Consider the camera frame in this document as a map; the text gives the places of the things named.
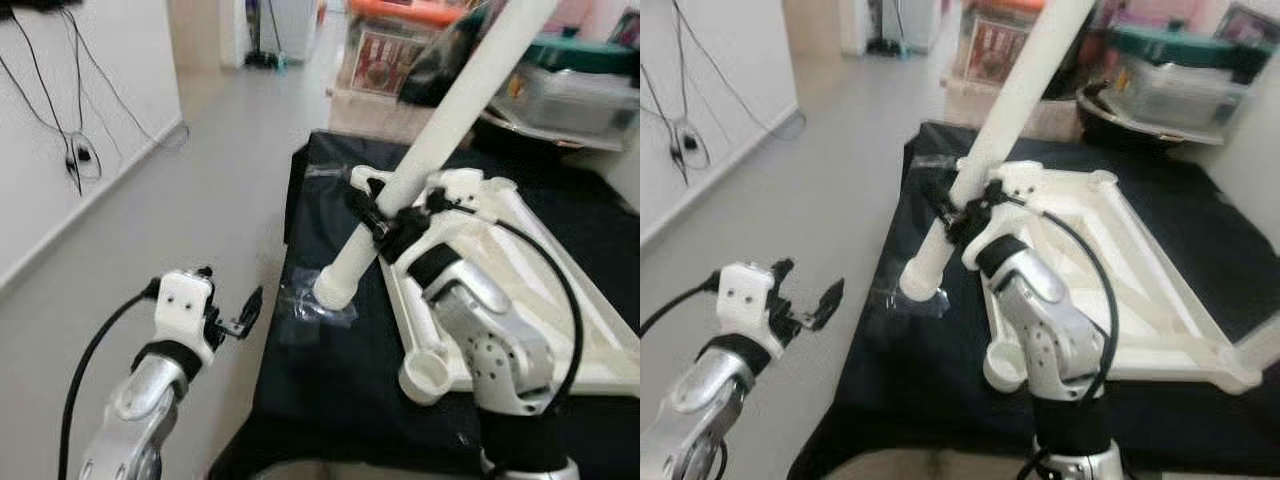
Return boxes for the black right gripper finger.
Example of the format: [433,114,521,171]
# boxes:
[927,180,973,233]
[347,188,393,241]

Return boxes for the beige cloth covered bench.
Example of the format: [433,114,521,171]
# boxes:
[942,75,1051,141]
[328,85,471,141]

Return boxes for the black tablecloth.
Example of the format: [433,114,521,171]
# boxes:
[790,120,1280,480]
[210,130,641,480]

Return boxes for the orange lid storage box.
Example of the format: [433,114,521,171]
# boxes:
[345,0,471,99]
[960,0,1046,91]

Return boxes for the black wok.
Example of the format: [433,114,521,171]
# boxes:
[1075,82,1231,153]
[475,100,641,153]

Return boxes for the black plastic bag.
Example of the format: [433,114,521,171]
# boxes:
[1040,40,1096,103]
[400,20,501,109]

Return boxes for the white appliance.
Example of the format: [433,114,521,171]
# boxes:
[265,0,321,61]
[893,0,943,53]

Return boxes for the white plastic table top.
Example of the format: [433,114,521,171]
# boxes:
[955,160,1280,396]
[350,165,641,406]

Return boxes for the clear plastic container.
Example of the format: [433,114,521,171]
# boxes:
[1105,60,1246,131]
[505,65,641,136]

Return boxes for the green pot lid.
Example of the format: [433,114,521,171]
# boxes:
[1110,25,1251,71]
[530,35,641,79]

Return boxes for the dark printed carton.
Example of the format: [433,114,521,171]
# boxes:
[1215,3,1280,46]
[605,8,641,46]

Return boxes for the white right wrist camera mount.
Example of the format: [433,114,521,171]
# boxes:
[962,160,1046,271]
[395,168,516,291]

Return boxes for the thin wall cable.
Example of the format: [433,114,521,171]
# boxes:
[55,5,193,151]
[0,10,86,196]
[640,0,701,186]
[672,0,807,143]

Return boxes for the long handle mop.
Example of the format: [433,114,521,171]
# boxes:
[862,0,901,56]
[245,0,286,71]

